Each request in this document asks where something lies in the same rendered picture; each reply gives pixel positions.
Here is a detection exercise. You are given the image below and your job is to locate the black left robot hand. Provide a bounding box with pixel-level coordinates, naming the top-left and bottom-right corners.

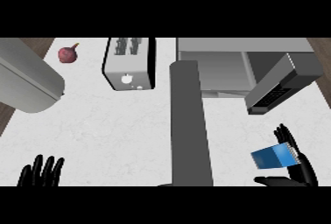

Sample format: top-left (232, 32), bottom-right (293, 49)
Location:
top-left (15, 154), bottom-right (67, 187)

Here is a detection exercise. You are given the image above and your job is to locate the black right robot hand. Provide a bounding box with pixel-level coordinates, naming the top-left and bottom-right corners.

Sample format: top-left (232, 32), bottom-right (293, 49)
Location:
top-left (253, 122), bottom-right (319, 187)

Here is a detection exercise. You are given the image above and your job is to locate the blue milk carton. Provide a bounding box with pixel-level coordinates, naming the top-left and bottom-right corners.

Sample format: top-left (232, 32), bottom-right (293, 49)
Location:
top-left (250, 142), bottom-right (302, 170)

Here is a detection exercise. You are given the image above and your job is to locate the dark grey microwave door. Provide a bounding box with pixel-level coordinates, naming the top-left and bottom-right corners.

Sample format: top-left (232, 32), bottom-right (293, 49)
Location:
top-left (169, 59), bottom-right (214, 187)

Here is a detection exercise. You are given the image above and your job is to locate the grey microwave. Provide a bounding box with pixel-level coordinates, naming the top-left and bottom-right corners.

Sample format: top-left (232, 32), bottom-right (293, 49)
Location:
top-left (176, 38), bottom-right (325, 116)

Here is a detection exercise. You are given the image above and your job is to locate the pale grey rounded appliance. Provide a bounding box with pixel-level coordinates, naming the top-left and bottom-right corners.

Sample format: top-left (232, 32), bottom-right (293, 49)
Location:
top-left (0, 38), bottom-right (67, 115)

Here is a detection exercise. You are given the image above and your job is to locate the red onion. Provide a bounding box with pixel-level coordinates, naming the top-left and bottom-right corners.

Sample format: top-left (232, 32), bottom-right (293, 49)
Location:
top-left (56, 42), bottom-right (81, 64)

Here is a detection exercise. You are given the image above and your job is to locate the silver toaster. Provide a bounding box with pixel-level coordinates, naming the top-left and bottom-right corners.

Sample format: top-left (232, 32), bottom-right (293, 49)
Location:
top-left (101, 38), bottom-right (158, 92)

